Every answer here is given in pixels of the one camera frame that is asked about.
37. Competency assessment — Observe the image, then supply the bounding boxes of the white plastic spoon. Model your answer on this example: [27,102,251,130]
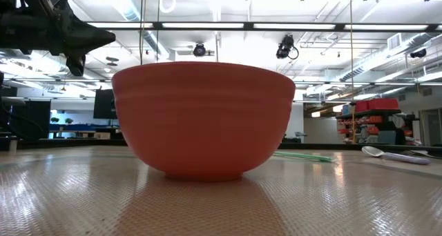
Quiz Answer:
[361,146,432,166]

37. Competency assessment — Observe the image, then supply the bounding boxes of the black screen panel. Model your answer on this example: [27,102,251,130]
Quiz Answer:
[0,98,52,141]

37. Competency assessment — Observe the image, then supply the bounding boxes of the orange plastic bowl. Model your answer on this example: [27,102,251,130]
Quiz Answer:
[111,61,297,181]

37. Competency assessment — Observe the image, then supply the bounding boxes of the black wall monitor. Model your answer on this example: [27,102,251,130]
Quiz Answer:
[93,88,119,120]

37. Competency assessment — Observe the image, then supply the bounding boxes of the blue background table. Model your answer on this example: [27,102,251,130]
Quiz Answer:
[48,123,121,139]

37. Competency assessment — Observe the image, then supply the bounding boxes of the green drinking straw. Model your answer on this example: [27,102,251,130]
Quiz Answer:
[272,150,336,164]

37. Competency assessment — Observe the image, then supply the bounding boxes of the black camera with cable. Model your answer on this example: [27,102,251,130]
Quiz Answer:
[275,34,300,61]

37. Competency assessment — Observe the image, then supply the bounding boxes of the black overhead light frame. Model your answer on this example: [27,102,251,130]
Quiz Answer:
[84,21,442,33]

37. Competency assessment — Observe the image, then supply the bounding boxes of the black storage shelf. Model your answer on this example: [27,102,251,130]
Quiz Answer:
[335,108,421,146]

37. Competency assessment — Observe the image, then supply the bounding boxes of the black hanging cable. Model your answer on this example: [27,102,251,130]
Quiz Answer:
[139,0,147,66]

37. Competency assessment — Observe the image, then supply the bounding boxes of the round black ceiling camera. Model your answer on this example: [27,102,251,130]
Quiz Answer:
[192,42,207,58]

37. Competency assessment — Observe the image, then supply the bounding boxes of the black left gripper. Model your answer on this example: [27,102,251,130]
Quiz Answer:
[0,0,117,77]

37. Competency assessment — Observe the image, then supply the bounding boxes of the red storage bin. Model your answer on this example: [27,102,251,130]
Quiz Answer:
[354,98,400,113]

